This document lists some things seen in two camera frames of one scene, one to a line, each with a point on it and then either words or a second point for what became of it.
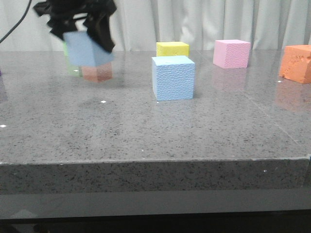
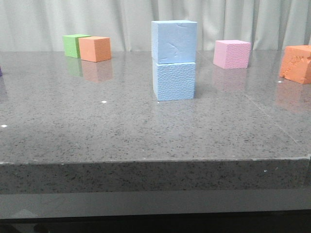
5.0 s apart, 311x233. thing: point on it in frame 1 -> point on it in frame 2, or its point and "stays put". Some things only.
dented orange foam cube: [296, 63] stays put
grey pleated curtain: [139, 24] stays put
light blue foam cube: [82, 51] -> [174, 41]
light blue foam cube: [173, 77] stays put
